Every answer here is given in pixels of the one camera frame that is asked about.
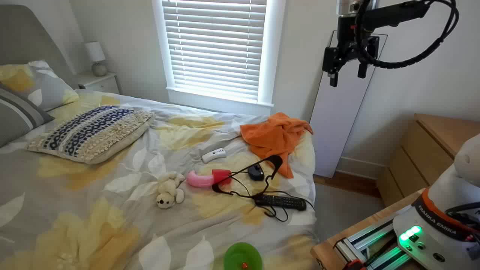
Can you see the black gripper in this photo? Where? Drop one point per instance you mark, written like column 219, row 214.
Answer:
column 350, row 47

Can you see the black clothes hanger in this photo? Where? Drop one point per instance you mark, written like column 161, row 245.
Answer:
column 273, row 161

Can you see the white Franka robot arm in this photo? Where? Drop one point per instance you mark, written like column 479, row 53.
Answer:
column 450, row 200

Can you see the large white board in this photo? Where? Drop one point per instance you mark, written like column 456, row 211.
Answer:
column 339, row 125

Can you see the orange cloth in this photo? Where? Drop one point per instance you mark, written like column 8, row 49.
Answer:
column 272, row 136

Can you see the wooden dresser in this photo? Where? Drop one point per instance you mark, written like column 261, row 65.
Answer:
column 429, row 151

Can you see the white window blinds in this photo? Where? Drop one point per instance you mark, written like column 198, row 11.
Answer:
column 215, row 50

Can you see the small black oval device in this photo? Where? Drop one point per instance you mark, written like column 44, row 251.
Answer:
column 255, row 173

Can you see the white remote control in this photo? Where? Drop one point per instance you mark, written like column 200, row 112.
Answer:
column 213, row 155

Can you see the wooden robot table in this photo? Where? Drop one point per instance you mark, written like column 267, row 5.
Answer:
column 330, row 253

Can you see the pink and red toy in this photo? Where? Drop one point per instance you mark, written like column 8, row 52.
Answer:
column 200, row 181

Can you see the green plastic bowl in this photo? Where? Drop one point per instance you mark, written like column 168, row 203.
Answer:
column 242, row 257

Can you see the cream stuffed toy animal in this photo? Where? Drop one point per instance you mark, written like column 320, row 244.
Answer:
column 168, row 193

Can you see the white nightstand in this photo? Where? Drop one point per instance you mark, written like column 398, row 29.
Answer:
column 99, row 85

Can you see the white table lamp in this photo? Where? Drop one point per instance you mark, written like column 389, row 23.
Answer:
column 96, row 53

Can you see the blue white beaded cushion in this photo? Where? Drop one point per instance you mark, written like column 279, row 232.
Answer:
column 92, row 134

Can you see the yellow white bed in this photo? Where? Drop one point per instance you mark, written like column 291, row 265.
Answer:
column 99, row 215

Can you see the yellow grey floral pillow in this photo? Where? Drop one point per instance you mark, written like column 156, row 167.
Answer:
column 47, row 88

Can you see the grey upholstered headboard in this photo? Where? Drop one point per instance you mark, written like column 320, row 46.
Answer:
column 27, row 35

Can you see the grey striped pillow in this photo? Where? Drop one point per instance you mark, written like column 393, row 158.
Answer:
column 17, row 118

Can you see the white window frame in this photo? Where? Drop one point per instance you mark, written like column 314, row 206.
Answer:
column 275, row 50

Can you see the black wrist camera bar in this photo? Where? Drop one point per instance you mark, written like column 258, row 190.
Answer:
column 398, row 13

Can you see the metal rail on table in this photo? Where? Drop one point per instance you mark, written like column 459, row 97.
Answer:
column 369, row 245

